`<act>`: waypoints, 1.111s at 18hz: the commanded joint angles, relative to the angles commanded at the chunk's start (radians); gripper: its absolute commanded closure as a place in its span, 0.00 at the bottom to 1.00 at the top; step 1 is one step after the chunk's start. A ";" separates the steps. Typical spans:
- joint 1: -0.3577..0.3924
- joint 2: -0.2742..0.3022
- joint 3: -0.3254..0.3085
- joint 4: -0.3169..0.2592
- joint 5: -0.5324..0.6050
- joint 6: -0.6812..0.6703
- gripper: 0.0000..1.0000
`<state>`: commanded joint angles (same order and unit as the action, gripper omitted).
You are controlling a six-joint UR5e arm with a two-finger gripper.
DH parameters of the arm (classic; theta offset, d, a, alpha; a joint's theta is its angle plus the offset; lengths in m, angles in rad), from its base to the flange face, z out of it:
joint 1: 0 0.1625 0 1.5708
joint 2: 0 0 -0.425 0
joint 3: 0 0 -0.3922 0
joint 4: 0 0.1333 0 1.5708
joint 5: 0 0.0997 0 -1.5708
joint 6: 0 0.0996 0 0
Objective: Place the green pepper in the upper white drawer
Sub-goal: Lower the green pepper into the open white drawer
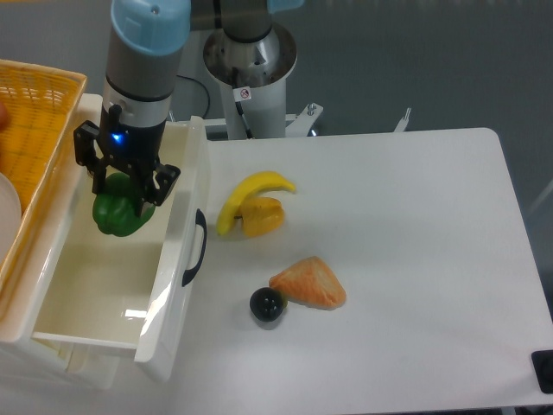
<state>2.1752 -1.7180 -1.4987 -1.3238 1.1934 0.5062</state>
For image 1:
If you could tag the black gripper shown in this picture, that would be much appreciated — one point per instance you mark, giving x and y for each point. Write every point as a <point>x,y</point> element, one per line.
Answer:
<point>130,149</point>

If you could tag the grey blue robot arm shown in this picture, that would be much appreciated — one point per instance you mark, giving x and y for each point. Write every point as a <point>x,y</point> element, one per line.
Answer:
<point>146,44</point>

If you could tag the black corner device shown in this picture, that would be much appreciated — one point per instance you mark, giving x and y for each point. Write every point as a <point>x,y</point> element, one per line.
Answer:
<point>542,361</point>

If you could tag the green bell pepper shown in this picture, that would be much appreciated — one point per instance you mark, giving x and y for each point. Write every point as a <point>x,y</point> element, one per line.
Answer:
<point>114,210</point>

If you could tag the yellow banana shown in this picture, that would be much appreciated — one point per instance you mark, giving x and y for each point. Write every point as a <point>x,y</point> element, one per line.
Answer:
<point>252,185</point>

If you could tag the white plate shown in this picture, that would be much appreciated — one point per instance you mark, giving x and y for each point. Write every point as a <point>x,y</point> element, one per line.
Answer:
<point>10,216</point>

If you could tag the orange bread wedge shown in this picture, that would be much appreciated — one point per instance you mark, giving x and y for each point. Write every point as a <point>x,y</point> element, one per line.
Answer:
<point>312,282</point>

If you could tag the orange yellow bell pepper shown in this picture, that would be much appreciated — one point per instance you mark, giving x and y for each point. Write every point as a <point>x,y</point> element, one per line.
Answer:
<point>261,215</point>

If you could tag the black drawer handle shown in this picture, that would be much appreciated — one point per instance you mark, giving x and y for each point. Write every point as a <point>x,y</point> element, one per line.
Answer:
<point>198,249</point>

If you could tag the open white upper drawer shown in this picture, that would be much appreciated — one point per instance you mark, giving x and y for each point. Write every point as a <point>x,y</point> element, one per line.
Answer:
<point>113,299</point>

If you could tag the dark round eggplant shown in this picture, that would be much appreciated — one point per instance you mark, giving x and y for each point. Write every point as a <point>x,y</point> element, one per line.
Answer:
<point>267,304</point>

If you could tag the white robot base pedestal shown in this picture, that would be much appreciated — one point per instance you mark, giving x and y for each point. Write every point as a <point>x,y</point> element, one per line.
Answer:
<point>252,81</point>

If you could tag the yellow woven basket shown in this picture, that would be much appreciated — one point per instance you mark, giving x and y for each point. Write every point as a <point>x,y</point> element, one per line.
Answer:
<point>41,103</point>

